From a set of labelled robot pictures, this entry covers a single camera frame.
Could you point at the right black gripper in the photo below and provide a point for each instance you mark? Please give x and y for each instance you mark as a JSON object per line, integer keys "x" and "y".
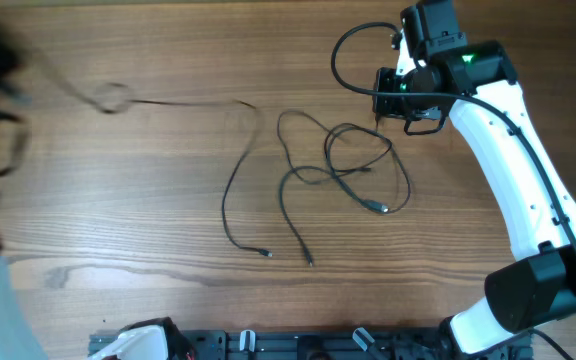
{"x": 383, "y": 104}

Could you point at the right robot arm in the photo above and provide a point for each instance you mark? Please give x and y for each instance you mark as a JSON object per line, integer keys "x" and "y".
{"x": 440, "y": 76}

